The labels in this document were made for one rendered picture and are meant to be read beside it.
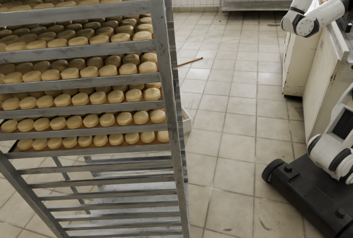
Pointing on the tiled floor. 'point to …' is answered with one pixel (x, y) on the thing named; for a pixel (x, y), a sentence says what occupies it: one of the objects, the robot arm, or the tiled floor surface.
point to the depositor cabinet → (298, 60)
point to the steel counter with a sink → (280, 5)
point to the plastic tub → (186, 121)
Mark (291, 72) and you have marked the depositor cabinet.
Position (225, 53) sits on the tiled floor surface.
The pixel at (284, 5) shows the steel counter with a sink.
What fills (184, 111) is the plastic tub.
